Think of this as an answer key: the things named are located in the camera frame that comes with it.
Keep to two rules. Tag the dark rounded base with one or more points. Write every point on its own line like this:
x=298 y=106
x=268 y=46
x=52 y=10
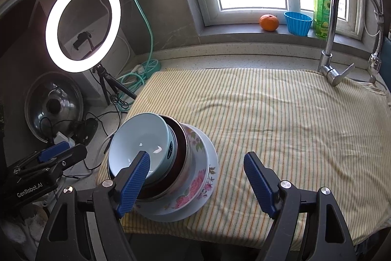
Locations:
x=87 y=129

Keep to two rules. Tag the chrome faucet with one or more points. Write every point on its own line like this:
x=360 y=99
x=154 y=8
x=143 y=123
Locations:
x=328 y=44

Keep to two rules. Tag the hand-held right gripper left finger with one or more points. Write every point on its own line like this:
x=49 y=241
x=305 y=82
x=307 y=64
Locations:
x=134 y=184

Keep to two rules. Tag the black tripod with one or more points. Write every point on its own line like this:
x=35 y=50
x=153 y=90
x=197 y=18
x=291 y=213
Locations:
x=105 y=89

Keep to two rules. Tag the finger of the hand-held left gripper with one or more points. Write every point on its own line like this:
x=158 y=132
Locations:
x=53 y=151
x=74 y=155

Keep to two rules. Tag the white power adapter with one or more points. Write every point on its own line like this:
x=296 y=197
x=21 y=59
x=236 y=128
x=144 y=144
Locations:
x=64 y=138

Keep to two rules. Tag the faucet spray head extension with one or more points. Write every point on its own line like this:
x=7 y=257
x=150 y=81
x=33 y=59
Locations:
x=374 y=62

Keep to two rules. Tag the yellow striped cloth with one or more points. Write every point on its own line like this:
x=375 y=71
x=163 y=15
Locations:
x=259 y=114

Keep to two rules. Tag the green power strip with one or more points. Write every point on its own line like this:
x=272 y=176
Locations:
x=154 y=65

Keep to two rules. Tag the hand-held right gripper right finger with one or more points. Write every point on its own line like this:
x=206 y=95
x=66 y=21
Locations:
x=259 y=184

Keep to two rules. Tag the pink rose floral plate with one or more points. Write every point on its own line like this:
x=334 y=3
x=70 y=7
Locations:
x=195 y=181

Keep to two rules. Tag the large steel bowl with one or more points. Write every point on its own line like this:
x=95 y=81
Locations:
x=188 y=157

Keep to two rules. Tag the red steel bowl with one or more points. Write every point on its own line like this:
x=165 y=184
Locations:
x=181 y=148

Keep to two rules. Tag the light blue ceramic bowl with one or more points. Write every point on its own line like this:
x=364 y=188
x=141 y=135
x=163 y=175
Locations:
x=137 y=138

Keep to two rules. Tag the steel pot lid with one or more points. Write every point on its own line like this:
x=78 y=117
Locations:
x=61 y=86

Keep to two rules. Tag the orange tangerine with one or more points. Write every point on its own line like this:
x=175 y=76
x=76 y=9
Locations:
x=268 y=23

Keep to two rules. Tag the blue fluted cup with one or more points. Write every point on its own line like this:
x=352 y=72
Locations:
x=297 y=24

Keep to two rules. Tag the green dish soap bottle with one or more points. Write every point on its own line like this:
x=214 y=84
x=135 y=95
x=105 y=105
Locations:
x=322 y=10

